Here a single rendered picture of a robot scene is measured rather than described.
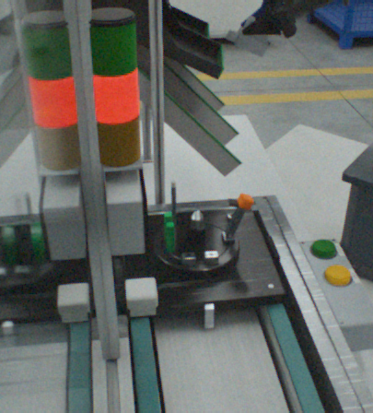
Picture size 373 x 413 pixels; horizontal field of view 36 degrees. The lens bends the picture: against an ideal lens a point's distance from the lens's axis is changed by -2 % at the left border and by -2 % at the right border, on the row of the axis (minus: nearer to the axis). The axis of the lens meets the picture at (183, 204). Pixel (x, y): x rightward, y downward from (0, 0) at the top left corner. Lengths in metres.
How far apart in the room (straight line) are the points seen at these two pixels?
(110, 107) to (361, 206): 0.60
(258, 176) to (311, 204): 0.16
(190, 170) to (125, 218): 0.81
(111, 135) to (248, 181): 0.80
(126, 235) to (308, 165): 0.90
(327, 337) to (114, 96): 0.48
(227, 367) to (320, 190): 0.62
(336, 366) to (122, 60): 0.49
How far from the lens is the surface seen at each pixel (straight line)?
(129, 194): 0.62
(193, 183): 1.36
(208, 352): 0.89
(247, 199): 0.92
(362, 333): 0.91
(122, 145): 0.61
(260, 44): 1.23
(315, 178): 1.42
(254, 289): 0.91
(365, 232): 1.10
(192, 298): 0.89
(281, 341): 0.87
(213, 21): 4.99
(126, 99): 0.60
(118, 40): 0.57
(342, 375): 0.82
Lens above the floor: 1.57
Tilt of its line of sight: 33 degrees down
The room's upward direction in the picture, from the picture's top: straight up
